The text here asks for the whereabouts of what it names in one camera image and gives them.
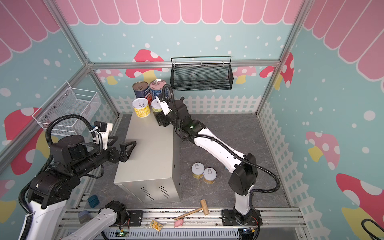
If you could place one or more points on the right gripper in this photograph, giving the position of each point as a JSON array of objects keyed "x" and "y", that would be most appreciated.
[{"x": 163, "y": 117}]

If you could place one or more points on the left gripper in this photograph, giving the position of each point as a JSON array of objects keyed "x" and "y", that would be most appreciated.
[{"x": 115, "y": 158}]

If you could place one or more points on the small yellow can white lid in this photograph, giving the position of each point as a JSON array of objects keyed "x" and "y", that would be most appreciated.
[
  {"x": 156, "y": 107},
  {"x": 141, "y": 107},
  {"x": 198, "y": 170},
  {"x": 209, "y": 175}
]

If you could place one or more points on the blue soup can pink lid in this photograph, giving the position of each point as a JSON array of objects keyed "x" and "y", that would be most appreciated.
[{"x": 156, "y": 87}]

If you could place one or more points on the dark blue tomato can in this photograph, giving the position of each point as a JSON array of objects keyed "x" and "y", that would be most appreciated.
[{"x": 142, "y": 90}]

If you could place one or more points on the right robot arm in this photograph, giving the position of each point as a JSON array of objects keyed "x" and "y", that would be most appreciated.
[{"x": 243, "y": 168}]

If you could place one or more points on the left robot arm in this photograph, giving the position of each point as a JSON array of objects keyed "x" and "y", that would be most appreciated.
[{"x": 71, "y": 158}]

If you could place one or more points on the grey metal counter cabinet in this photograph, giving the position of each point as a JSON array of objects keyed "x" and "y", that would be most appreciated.
[{"x": 152, "y": 173}]

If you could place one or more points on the teal sponge block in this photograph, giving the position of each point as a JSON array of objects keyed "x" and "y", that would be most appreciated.
[{"x": 93, "y": 201}]

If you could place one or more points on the green circuit board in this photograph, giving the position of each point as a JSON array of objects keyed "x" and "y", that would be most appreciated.
[{"x": 122, "y": 233}]

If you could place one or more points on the yellow toy block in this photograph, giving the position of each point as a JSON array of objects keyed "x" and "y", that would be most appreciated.
[{"x": 156, "y": 225}]

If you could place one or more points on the wooden toy mallet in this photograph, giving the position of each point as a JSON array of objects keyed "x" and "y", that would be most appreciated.
[{"x": 204, "y": 208}]

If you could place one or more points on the pink pig toy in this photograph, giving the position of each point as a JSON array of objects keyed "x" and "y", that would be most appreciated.
[{"x": 178, "y": 223}]

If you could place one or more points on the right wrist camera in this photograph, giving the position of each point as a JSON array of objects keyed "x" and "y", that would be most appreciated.
[{"x": 164, "y": 103}]

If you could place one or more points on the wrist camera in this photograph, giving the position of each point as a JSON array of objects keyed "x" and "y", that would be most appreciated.
[
  {"x": 164, "y": 103},
  {"x": 102, "y": 131}
]

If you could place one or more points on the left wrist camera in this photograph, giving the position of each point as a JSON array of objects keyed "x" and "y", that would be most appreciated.
[{"x": 102, "y": 131}]

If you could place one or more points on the black mesh wall basket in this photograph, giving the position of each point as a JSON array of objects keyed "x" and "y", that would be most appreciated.
[{"x": 202, "y": 73}]

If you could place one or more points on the white mesh wall basket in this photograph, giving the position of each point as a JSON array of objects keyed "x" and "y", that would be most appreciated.
[{"x": 69, "y": 101}]

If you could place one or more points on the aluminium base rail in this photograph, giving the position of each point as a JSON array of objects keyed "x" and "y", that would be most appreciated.
[{"x": 276, "y": 224}]

